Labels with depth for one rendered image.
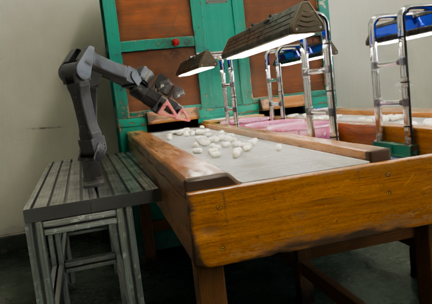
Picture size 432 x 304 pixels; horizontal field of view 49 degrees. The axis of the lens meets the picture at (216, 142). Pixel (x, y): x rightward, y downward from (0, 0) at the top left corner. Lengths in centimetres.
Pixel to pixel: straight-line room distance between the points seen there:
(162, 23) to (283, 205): 197
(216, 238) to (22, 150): 266
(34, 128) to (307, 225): 270
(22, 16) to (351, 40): 250
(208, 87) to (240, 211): 190
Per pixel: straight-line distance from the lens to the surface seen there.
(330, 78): 138
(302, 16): 111
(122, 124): 276
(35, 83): 351
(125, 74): 180
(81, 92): 165
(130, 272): 148
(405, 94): 150
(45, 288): 148
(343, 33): 411
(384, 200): 112
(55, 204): 142
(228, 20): 291
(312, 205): 104
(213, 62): 204
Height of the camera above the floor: 93
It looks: 6 degrees down
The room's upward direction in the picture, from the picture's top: 6 degrees counter-clockwise
